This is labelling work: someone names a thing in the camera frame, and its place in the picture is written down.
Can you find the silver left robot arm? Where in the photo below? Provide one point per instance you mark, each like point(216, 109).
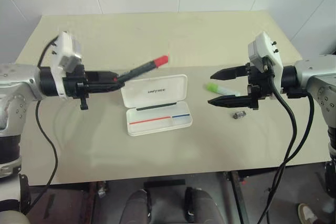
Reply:
point(15, 82)

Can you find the black table crossbar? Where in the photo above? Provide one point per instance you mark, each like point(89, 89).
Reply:
point(165, 183)

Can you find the red capped black marker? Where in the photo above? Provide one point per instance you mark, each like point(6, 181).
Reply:
point(147, 67)

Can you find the black metal table leg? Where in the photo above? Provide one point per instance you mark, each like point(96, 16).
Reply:
point(237, 197)

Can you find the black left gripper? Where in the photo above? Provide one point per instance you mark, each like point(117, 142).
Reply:
point(74, 83)

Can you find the white plastic pencil case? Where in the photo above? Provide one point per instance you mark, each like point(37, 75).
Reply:
point(155, 91)

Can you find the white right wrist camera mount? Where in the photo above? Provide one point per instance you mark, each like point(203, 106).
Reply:
point(266, 48)

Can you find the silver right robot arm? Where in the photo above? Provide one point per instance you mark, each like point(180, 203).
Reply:
point(315, 77)

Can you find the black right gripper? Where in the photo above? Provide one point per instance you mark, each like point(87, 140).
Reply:
point(258, 87)

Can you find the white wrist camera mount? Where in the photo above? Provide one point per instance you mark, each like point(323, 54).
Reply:
point(266, 48)
point(64, 51)

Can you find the dark rounded shape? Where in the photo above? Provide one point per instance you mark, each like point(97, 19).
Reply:
point(135, 208)
point(204, 205)

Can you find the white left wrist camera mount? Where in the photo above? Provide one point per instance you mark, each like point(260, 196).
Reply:
point(64, 51)

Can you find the white tan shoe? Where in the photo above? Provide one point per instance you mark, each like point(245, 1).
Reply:
point(307, 213)

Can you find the green capped white marker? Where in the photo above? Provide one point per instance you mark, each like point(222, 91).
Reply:
point(218, 88)

